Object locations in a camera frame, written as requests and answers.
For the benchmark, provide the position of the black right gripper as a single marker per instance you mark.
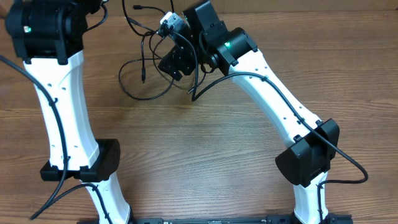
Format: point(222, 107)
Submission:
point(178, 55)

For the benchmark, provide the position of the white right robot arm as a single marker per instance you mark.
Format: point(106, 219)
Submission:
point(202, 38)

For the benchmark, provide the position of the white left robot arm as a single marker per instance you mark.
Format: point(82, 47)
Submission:
point(48, 37)

